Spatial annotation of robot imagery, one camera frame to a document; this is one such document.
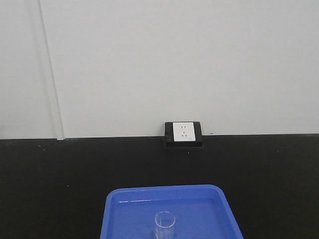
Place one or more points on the white wall power socket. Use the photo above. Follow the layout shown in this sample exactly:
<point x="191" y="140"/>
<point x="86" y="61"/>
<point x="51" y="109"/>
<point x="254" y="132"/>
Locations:
<point x="183" y="131"/>

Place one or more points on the black socket mounting box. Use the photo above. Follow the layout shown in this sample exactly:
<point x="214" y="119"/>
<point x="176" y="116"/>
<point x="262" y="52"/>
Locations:
<point x="168" y="136"/>

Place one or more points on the clear glass beaker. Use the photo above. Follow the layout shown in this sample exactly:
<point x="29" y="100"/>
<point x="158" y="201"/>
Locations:
<point x="165" y="222"/>

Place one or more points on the blue plastic tray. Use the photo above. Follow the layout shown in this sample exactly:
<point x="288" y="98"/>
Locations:
<point x="200" y="211"/>

